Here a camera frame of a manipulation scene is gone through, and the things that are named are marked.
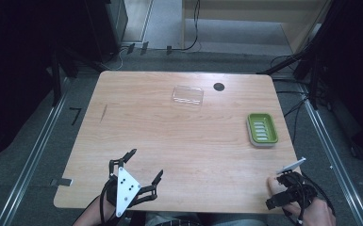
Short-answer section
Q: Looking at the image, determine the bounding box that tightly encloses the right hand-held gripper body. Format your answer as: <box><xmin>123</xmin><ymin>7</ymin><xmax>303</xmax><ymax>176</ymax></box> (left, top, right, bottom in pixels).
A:
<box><xmin>275</xmin><ymin>156</ymin><xmax>319</xmax><ymax>220</ymax></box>

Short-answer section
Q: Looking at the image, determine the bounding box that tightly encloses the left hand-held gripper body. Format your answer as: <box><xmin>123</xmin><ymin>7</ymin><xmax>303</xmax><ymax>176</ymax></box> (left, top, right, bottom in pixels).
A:
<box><xmin>106</xmin><ymin>166</ymin><xmax>154</xmax><ymax>226</ymax></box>

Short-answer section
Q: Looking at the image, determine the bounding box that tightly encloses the person's right hand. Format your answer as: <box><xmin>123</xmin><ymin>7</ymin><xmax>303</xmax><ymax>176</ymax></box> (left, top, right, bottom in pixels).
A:
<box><xmin>267</xmin><ymin>176</ymin><xmax>338</xmax><ymax>226</ymax></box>

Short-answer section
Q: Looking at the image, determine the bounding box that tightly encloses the person's left hand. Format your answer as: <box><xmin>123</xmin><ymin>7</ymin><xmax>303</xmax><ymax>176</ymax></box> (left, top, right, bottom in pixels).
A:
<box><xmin>73</xmin><ymin>195</ymin><xmax>118</xmax><ymax>226</ymax></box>

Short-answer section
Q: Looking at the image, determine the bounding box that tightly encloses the grey tape strip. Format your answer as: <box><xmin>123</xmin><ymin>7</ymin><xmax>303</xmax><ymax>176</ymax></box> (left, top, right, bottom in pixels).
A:
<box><xmin>50</xmin><ymin>177</ymin><xmax>74</xmax><ymax>187</ymax></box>

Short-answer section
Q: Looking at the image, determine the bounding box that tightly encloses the green soap dish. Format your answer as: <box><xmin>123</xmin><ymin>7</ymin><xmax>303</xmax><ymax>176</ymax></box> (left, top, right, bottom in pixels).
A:
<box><xmin>246</xmin><ymin>112</ymin><xmax>279</xmax><ymax>149</ymax></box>

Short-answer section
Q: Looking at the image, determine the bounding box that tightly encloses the clear plastic box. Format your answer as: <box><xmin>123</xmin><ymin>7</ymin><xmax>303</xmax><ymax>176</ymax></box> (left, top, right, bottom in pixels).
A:
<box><xmin>171</xmin><ymin>84</ymin><xmax>206</xmax><ymax>108</ymax></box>

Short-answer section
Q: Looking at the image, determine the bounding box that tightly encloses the black metal stand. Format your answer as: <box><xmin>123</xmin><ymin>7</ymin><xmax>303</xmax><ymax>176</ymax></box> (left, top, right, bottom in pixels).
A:
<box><xmin>45</xmin><ymin>43</ymin><xmax>107</xmax><ymax>108</ymax></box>
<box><xmin>256</xmin><ymin>0</ymin><xmax>353</xmax><ymax>111</ymax></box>

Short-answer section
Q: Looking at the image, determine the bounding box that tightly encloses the dark curtain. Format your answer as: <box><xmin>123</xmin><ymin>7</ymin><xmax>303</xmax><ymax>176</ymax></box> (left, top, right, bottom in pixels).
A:
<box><xmin>314</xmin><ymin>0</ymin><xmax>363</xmax><ymax>163</ymax></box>
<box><xmin>0</xmin><ymin>0</ymin><xmax>91</xmax><ymax>168</ymax></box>

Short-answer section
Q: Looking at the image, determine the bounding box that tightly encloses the black cabinet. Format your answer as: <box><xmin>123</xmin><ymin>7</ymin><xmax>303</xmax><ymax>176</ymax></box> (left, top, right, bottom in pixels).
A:
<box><xmin>83</xmin><ymin>0</ymin><xmax>129</xmax><ymax>65</ymax></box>

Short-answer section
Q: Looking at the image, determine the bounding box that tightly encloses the light wooden shelf unit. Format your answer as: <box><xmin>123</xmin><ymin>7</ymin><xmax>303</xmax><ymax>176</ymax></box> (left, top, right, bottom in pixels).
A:
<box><xmin>181</xmin><ymin>0</ymin><xmax>333</xmax><ymax>55</ymax></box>

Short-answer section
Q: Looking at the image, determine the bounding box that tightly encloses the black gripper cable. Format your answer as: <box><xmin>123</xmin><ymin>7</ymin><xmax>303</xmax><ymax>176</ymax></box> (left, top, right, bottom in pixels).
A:
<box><xmin>99</xmin><ymin>183</ymin><xmax>109</xmax><ymax>226</ymax></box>
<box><xmin>296</xmin><ymin>171</ymin><xmax>337</xmax><ymax>225</ymax></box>

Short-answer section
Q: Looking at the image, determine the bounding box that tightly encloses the metal floor rail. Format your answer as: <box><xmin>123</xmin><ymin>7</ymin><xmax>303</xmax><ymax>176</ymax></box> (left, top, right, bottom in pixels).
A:
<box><xmin>0</xmin><ymin>78</ymin><xmax>74</xmax><ymax>226</ymax></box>
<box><xmin>300</xmin><ymin>84</ymin><xmax>363</xmax><ymax>226</ymax></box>

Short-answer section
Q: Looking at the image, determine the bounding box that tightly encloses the black floor cable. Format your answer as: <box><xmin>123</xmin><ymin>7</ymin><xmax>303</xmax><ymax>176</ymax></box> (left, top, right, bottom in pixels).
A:
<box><xmin>269</xmin><ymin>55</ymin><xmax>310</xmax><ymax>147</ymax></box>

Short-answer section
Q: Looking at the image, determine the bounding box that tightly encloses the white floor cable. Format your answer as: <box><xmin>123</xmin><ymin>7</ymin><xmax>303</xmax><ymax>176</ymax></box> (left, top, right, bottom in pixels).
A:
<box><xmin>102</xmin><ymin>46</ymin><xmax>131</xmax><ymax>72</ymax></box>

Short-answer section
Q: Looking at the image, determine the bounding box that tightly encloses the black hanging cable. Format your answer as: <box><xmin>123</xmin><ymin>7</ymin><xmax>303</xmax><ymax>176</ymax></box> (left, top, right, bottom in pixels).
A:
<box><xmin>173</xmin><ymin>0</ymin><xmax>202</xmax><ymax>53</ymax></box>

